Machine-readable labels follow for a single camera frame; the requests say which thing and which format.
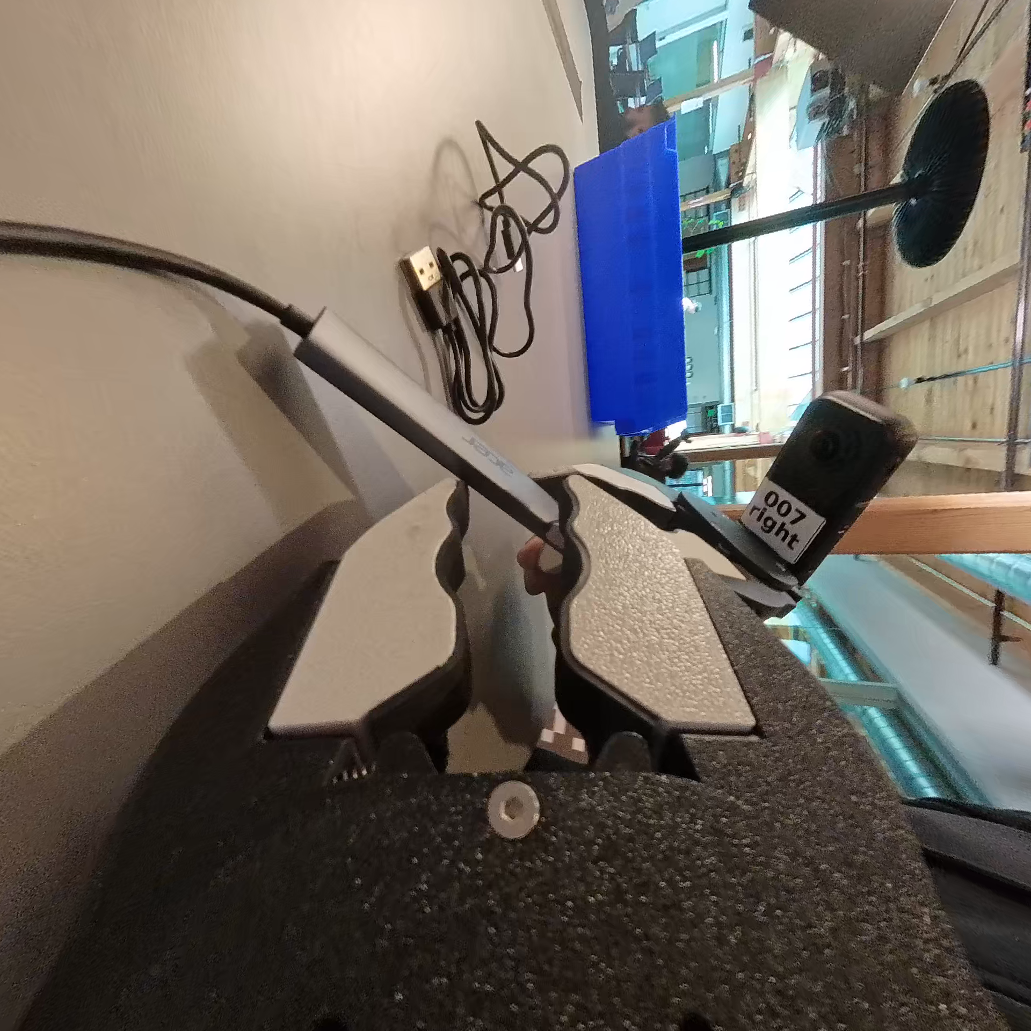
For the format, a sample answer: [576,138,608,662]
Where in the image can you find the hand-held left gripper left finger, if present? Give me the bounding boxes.
[266,479,474,738]

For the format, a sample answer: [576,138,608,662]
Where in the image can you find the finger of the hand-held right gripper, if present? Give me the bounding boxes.
[573,463,681,517]

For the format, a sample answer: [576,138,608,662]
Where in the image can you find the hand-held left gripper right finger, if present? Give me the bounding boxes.
[551,475,760,734]

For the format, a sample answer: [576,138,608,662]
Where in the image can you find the blue plastic bin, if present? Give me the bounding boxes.
[573,113,688,428]

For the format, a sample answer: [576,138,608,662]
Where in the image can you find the grey aluminium usb hub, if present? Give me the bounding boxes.
[294,308,567,573]

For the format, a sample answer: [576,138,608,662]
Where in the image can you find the black usb-c cable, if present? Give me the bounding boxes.
[398,121,571,425]

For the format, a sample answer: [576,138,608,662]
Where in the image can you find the person's right hand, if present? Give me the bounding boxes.
[519,535,565,599]

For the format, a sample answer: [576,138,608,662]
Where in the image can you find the wooden railing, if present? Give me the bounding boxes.
[717,493,1031,558]

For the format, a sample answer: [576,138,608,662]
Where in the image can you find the black round-base stand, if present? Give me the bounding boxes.
[683,79,992,271]

